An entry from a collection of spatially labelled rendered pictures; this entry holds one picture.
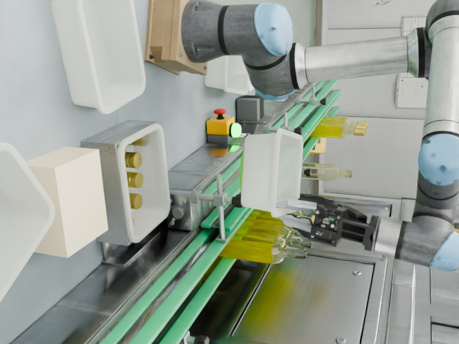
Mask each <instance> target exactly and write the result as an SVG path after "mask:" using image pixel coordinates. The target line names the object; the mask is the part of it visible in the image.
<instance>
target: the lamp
mask: <svg viewBox="0 0 459 344"><path fill-rule="evenodd" d="M240 133H241V126H240V124H235V123H231V124H230V126H229V135H230V137H239V136H240Z"/></svg>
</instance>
